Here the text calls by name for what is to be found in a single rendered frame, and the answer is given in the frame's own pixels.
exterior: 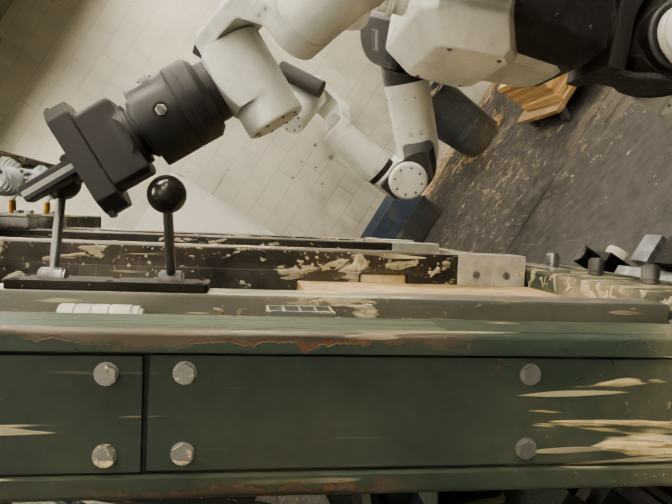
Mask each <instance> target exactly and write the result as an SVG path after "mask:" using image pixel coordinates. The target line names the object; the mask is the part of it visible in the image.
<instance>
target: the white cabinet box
mask: <svg viewBox="0 0 672 504"><path fill-rule="evenodd" d="M169 175H172V176H175V177H176V178H178V179H179V180H181V181H182V183H183V184H184V186H185V188H186V191H187V199H186V202H185V204H184V205H183V207H182V208H181V209H180V210H178V211H177V212H174V213H173V224H174V231H186V232H212V233H238V234H264V235H275V234H273V233H272V232H270V231H269V230H267V229H266V228H264V227H263V226H261V225H259V224H258V223H256V222H255V221H253V220H252V219H250V218H248V217H247V216H245V215H244V214H242V213H241V212H239V211H237V210H236V209H234V208H233V207H231V206H230V205H228V204H226V203H225V202H223V201H222V200H220V199H219V198H217V197H216V196H214V195H212V194H211V193H209V192H208V191H206V190H205V189H203V188H201V187H200V186H198V185H197V184H195V183H194V182H192V181H190V180H189V179H187V178H186V177H184V176H183V175H180V174H177V173H174V172H171V173H170V174H169ZM134 230H160V231H164V227H163V213H160V212H158V211H156V210H155V209H153V208H152V207H151V205H149V207H148V209H147V210H146V212H145V213H144V215H143V216H142V218H141V219H140V221H139V223H138V224H137V226H136V227H135V229H134Z"/></svg>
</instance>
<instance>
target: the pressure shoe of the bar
mask: <svg viewBox="0 0 672 504"><path fill-rule="evenodd" d="M359 282H370V283H405V275H404V274H374V273H359Z"/></svg>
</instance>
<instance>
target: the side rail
mask: <svg viewBox="0 0 672 504"><path fill-rule="evenodd" d="M649 486H672V324H658V323H604V322H549V321H495V320H441V319H386V318H332V317H278V316H223V315H169V314H115V313H60V312H6V311H0V503H12V502H52V501H92V500H131V499H171V498H211V497H251V496H291V495H331V494H370V493H410V492H450V491H490V490H530V489H569V488H609V487H649Z"/></svg>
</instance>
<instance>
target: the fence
mask: <svg viewBox="0 0 672 504"><path fill-rule="evenodd" d="M62 303H73V304H77V305H78V304H94V305H95V304H111V306H112V305H113V304H122V305H133V306H141V309H145V314H169V315H223V316H265V305H291V306H331V309H332V310H333V311H334V312H336V318H386V319H441V320H495V321H549V322H604V323H658V324H668V314H669V305H668V304H663V303H658V302H654V301H649V300H644V299H622V298H581V297H541V296H501V295H461V294H421V293H380V292H340V291H300V290H260V289H219V288H210V289H209V291H208V292H207V293H167V292H125V291H83V290H40V289H5V288H3V283H0V311H6V312H56V311H57V308H58V306H59V305H60V304H62Z"/></svg>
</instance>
